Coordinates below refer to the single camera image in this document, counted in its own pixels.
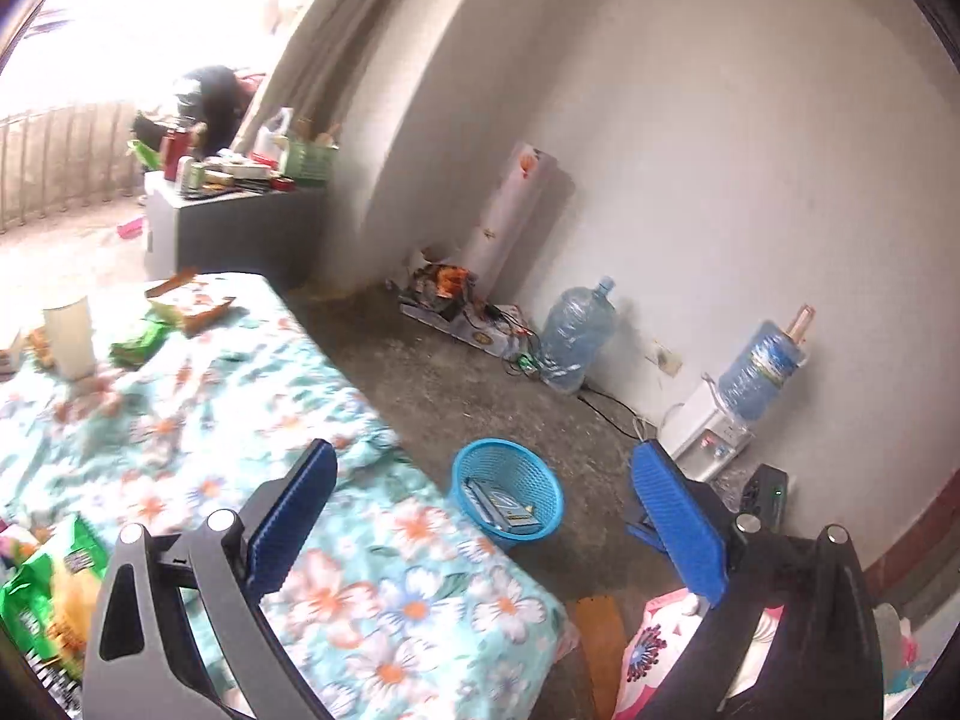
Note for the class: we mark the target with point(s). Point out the white water dispenser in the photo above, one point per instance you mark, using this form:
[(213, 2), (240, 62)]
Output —
[(701, 431)]

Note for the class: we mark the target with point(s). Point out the green plastic basket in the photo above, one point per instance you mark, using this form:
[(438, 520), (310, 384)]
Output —
[(309, 163)]

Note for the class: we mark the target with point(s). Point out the grey cabinet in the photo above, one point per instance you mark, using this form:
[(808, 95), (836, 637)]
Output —
[(240, 232)]

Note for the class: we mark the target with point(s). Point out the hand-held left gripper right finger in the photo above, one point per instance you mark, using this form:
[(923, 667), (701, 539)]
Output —
[(679, 525)]

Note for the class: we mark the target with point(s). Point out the brown flat snack box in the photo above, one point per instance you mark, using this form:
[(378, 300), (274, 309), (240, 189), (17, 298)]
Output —
[(199, 307)]

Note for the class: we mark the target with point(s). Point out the white paper cup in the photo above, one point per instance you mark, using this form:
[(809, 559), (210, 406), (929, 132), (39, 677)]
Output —
[(71, 337)]

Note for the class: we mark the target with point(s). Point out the grey curtain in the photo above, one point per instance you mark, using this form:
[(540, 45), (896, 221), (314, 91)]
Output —
[(337, 30)]

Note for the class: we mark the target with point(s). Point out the pink printed blanket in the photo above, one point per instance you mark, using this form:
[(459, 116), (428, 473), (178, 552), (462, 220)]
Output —
[(652, 645)]

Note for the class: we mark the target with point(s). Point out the white plastic jug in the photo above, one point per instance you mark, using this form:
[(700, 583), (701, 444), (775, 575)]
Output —
[(274, 139)]

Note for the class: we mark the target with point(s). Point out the metal window railing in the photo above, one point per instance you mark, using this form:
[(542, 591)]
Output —
[(60, 165)]

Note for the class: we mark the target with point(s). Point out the blue plastic wastebasket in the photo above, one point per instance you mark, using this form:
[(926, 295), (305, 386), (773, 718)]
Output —
[(525, 465)]

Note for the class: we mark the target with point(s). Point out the blue labelled water jug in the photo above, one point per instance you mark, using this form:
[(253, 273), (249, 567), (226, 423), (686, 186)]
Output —
[(757, 375)]

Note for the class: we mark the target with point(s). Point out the rolled printed wallpaper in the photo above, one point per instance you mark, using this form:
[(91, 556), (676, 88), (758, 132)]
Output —
[(514, 210)]

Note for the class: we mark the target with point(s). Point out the red thermos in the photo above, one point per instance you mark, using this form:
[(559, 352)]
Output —
[(172, 154)]

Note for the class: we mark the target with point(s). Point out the floral teal blanket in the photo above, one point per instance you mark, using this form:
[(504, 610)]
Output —
[(225, 405)]

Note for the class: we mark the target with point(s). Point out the blue grey packet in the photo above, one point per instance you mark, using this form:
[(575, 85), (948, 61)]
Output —
[(499, 504)]

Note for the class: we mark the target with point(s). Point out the large green snack bag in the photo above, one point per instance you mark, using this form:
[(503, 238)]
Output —
[(37, 585)]

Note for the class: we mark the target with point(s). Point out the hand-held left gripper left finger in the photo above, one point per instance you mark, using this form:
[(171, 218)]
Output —
[(289, 525)]

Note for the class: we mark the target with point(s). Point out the orange plastic bag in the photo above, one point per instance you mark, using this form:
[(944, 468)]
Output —
[(455, 279)]

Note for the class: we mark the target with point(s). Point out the black bag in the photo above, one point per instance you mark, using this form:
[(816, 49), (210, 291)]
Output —
[(210, 101)]

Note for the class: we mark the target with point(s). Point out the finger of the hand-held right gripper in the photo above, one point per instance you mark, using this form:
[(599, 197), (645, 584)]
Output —
[(645, 532)]

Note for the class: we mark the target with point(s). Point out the empty blue water jug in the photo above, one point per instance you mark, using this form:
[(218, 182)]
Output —
[(577, 337)]

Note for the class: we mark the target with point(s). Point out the small green packet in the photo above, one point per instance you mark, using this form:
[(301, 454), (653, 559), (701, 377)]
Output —
[(142, 341)]

